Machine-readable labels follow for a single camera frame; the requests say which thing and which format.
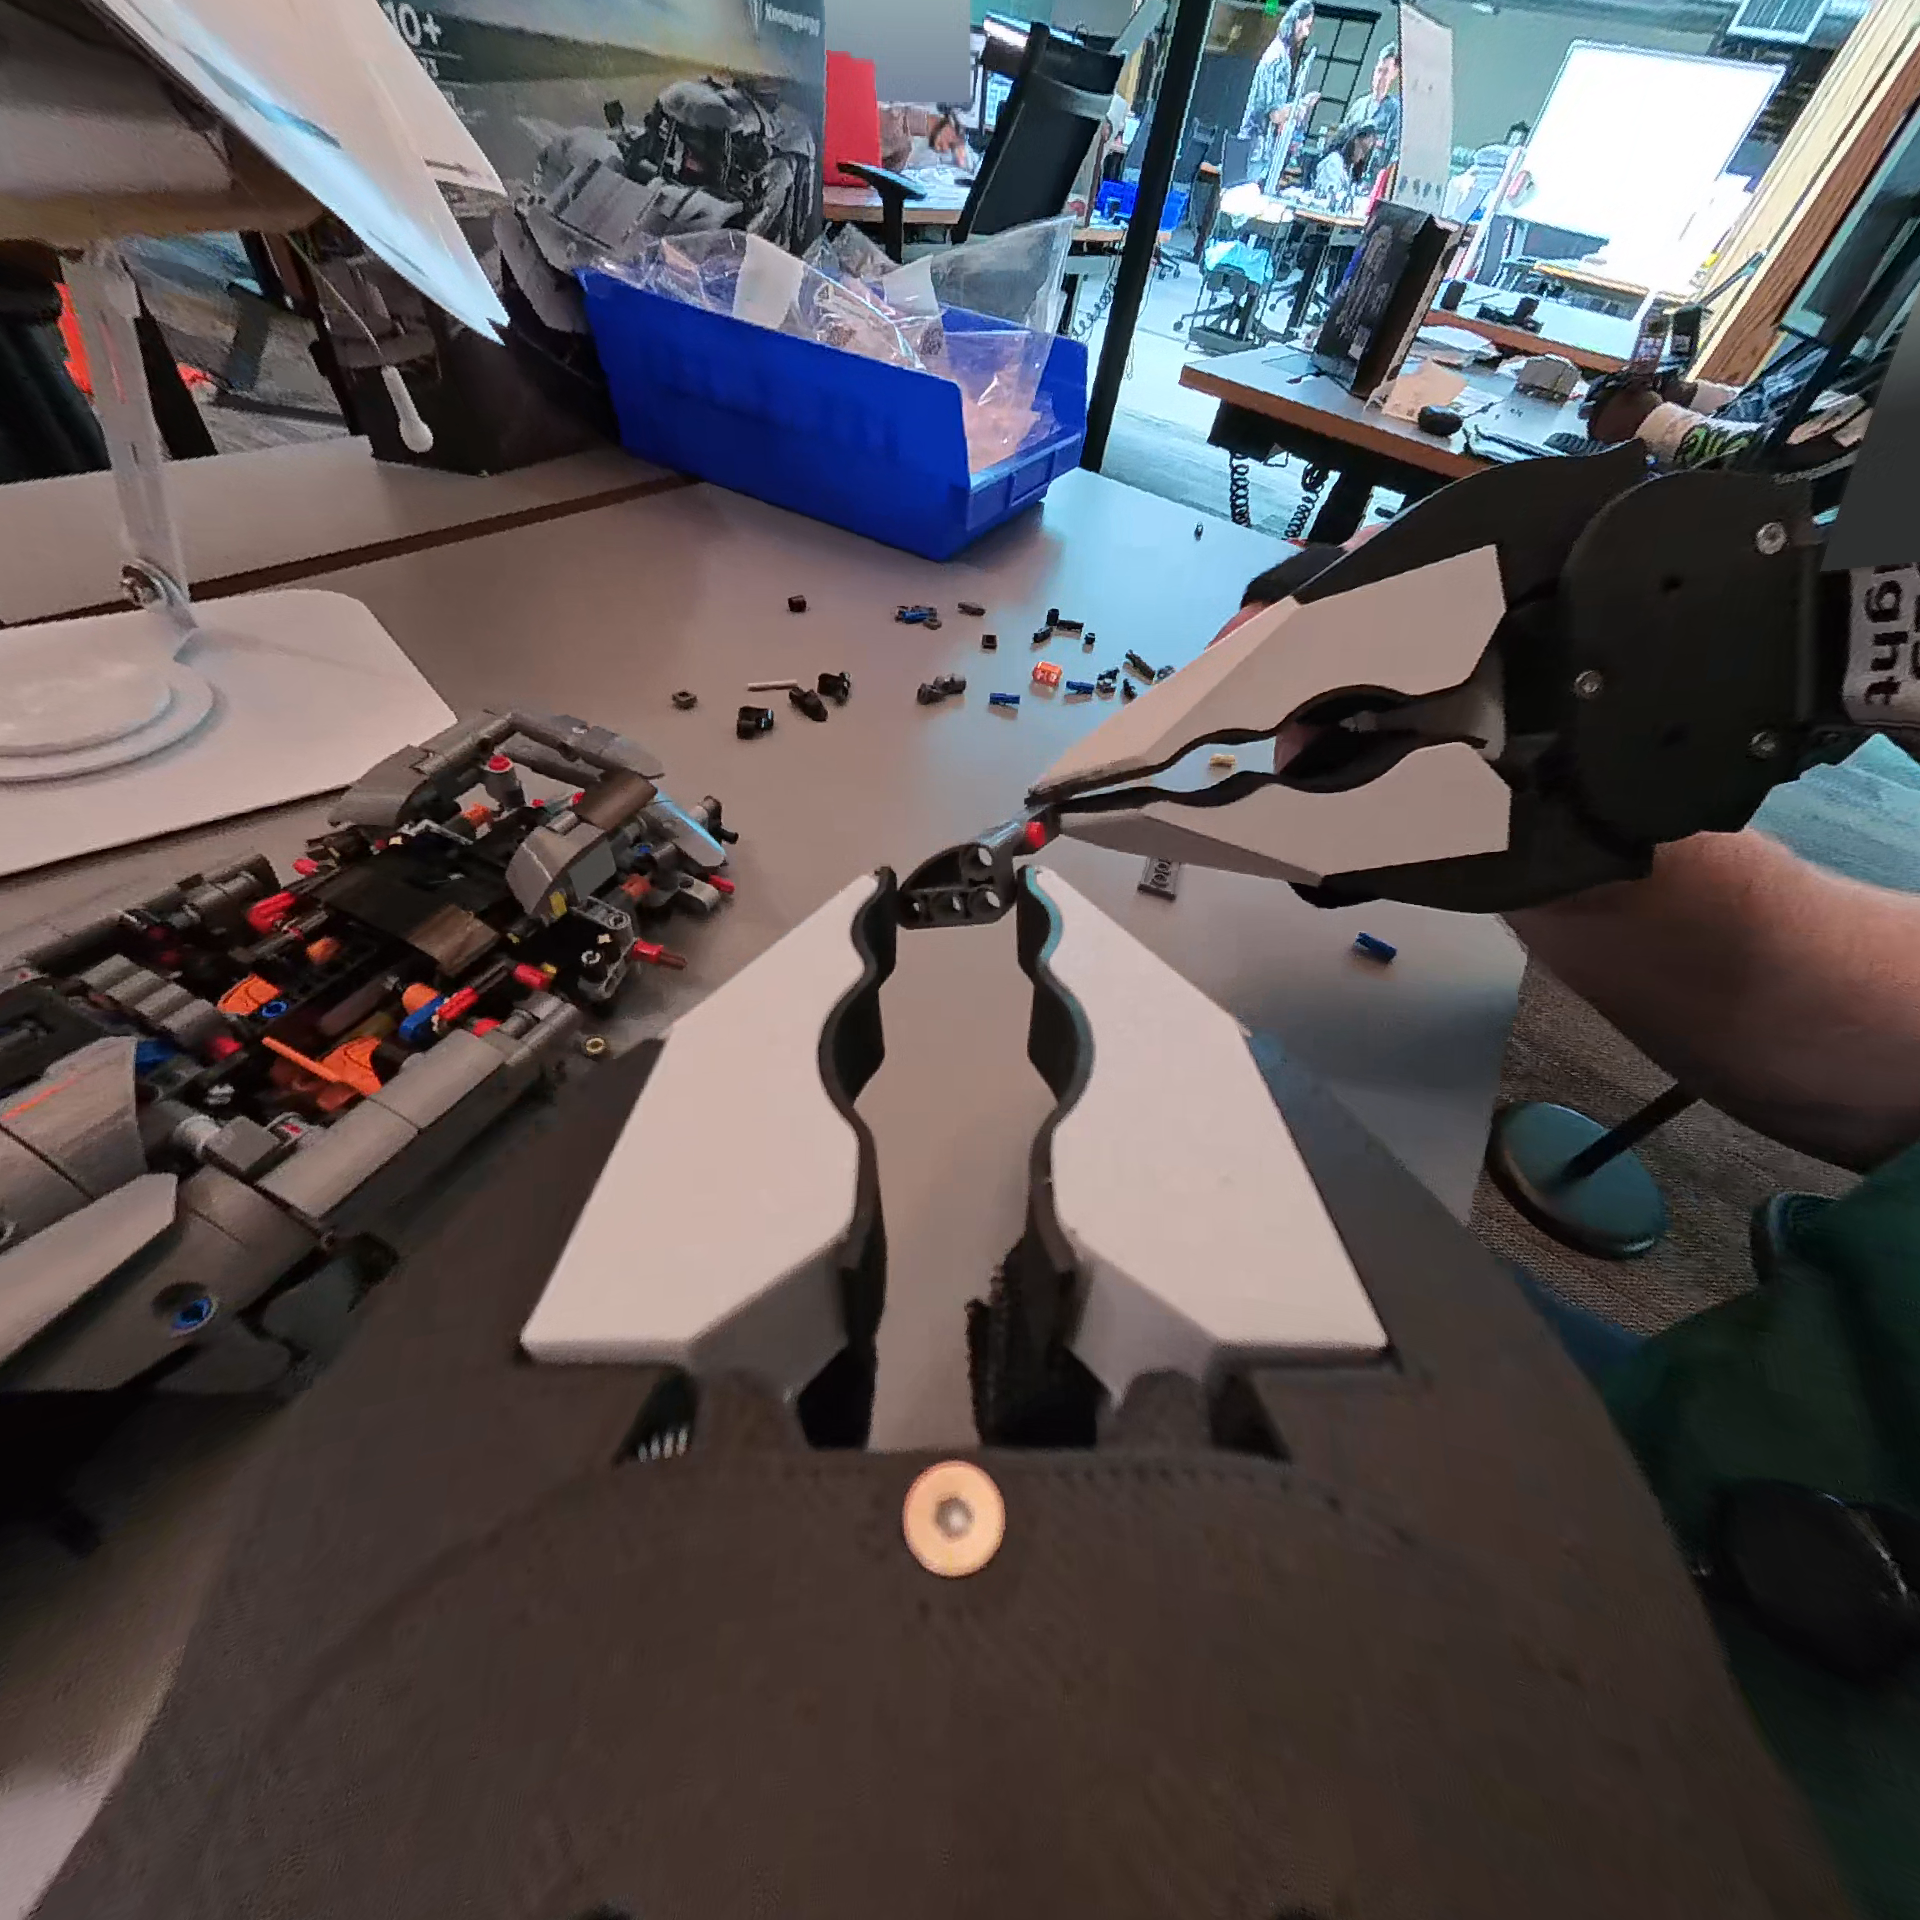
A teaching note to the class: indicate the round dark stand base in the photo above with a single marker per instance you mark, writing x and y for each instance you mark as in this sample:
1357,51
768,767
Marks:
1576,1184

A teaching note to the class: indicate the white book stand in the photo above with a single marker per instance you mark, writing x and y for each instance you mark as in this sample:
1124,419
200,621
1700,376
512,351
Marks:
271,704

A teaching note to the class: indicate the wooden background table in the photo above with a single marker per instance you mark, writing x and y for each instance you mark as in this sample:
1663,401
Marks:
1349,422

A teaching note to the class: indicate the lego instruction booklet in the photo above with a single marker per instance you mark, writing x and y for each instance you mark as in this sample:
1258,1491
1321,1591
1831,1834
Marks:
346,150

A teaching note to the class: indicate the person's right forearm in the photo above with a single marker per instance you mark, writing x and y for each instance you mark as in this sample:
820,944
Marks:
1724,990

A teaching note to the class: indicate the blue plastic bin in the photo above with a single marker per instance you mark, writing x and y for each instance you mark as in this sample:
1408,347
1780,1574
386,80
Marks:
780,422

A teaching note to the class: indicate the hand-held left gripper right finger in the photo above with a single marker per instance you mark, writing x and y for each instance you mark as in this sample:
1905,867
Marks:
1213,1201

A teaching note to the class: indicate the another person's forearm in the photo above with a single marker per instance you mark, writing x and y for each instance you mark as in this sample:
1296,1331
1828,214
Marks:
1693,427

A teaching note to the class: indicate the black pleated floor lamp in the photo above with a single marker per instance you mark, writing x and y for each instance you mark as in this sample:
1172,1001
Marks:
1148,225

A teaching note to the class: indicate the black lego plate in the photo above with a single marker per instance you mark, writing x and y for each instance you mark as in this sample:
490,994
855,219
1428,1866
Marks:
1162,878

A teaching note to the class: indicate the dark grey lego connector beam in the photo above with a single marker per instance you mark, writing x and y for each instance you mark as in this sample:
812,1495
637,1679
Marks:
960,888

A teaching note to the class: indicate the black caster wheel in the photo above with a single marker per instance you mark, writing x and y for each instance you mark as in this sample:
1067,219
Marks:
1821,1575

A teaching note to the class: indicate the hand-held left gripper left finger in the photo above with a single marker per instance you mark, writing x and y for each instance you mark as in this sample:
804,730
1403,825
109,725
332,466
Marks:
690,1201

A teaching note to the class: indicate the clear plastic parts bags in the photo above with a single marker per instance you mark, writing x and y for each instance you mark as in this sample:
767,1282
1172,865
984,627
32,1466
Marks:
840,301

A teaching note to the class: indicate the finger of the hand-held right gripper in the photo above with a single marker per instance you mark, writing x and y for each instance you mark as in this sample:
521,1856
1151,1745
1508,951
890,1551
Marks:
1349,630
1395,819

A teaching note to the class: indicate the black upright box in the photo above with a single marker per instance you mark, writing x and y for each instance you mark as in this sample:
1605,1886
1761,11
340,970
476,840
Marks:
1380,301

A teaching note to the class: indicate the grey lego car model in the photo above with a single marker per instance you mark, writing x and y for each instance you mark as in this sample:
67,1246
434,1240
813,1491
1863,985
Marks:
300,1021

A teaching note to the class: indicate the black office chair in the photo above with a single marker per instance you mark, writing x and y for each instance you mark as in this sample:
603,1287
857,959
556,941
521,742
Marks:
1035,136

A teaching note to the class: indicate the person's right hand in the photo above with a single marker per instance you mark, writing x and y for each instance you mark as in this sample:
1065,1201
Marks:
1248,613

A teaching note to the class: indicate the black toy set box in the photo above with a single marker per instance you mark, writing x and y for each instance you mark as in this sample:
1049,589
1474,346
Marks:
675,136

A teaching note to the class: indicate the red chair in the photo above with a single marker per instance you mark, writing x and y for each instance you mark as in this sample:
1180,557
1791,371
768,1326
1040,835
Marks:
855,120

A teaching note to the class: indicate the bright white screen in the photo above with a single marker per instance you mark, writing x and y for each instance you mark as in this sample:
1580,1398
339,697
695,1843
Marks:
1651,150

